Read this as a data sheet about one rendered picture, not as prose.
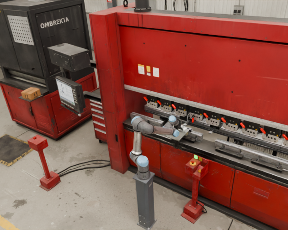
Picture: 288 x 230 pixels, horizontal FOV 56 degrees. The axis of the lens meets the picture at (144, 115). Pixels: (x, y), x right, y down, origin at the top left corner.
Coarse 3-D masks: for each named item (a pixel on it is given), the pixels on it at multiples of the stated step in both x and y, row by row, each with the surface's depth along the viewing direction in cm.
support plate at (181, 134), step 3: (186, 129) 329; (180, 132) 324; (183, 132) 323; (186, 132) 323; (168, 135) 320; (171, 135) 320; (180, 135) 319; (183, 135) 318; (171, 138) 315; (174, 138) 314; (177, 138) 313; (180, 138) 313
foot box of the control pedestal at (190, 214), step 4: (188, 204) 341; (184, 208) 339; (188, 208) 336; (192, 208) 336; (200, 208) 335; (184, 212) 342; (188, 212) 337; (192, 212) 331; (196, 212) 330; (200, 212) 339; (184, 216) 339; (188, 216) 339; (192, 216) 334; (196, 216) 332; (188, 220) 334; (192, 220) 333; (196, 220) 333
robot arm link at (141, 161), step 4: (140, 156) 288; (144, 156) 288; (136, 160) 288; (140, 160) 283; (144, 160) 283; (136, 164) 289; (140, 164) 281; (144, 164) 281; (148, 164) 286; (140, 168) 284; (144, 168) 284; (148, 168) 288
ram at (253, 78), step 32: (128, 32) 313; (160, 32) 288; (192, 32) 275; (128, 64) 335; (160, 64) 307; (192, 64) 283; (224, 64) 263; (256, 64) 246; (160, 96) 328; (192, 96) 301; (224, 96) 278; (256, 96) 259
